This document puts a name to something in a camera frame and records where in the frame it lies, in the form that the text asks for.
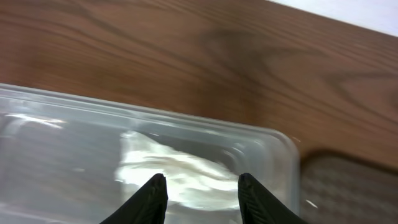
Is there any white paper napkin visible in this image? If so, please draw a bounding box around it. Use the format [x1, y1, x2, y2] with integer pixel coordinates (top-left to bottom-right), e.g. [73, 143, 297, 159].
[115, 131, 239, 211]

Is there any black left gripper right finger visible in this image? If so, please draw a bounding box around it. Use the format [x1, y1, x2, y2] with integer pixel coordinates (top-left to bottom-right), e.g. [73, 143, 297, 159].
[238, 173, 307, 224]

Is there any clear plastic bin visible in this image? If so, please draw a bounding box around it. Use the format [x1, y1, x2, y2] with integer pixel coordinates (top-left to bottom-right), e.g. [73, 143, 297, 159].
[1, 84, 299, 223]

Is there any brown serving tray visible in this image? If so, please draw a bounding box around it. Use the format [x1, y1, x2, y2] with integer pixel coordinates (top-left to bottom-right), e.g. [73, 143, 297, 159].
[300, 151, 397, 224]

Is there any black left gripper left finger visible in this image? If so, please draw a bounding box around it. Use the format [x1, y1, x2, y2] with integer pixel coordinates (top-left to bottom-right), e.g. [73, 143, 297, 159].
[100, 174, 168, 224]

